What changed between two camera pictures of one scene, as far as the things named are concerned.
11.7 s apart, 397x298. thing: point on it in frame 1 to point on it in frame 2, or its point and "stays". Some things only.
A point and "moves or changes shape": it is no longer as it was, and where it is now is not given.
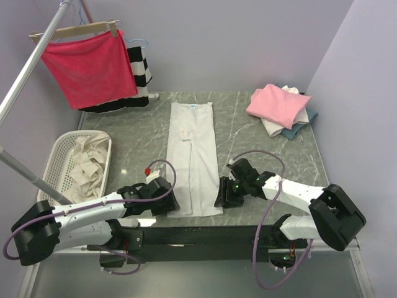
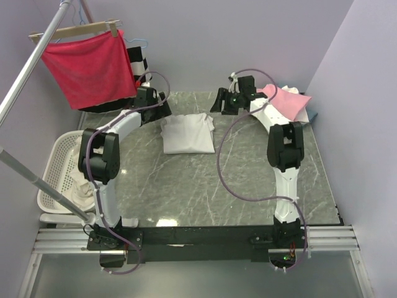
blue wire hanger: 131,40 stays
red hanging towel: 92,70 stays
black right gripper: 231,202 to 223,95
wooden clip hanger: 111,25 stays
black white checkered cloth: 141,75 stays
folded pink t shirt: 278,105 stays
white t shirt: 191,150 moves or changes shape
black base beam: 197,244 stays
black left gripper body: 165,204 to 155,114
